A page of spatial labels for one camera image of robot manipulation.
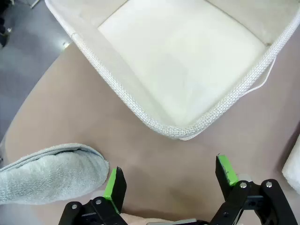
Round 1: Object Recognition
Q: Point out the grey-green towel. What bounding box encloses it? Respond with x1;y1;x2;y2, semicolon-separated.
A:
0;143;110;206

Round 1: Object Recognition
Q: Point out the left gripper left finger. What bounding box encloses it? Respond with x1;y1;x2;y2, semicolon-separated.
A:
58;166;128;225

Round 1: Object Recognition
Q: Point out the bystander in dark trousers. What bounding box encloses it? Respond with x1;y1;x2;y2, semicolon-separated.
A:
0;0;13;48

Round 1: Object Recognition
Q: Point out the white towel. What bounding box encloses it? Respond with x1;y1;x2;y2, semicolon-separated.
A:
282;140;300;192

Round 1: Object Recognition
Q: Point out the cream fabric storage bin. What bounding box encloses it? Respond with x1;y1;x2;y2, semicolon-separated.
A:
44;0;300;141

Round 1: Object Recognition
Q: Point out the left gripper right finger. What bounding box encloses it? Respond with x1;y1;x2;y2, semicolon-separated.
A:
210;155;297;225

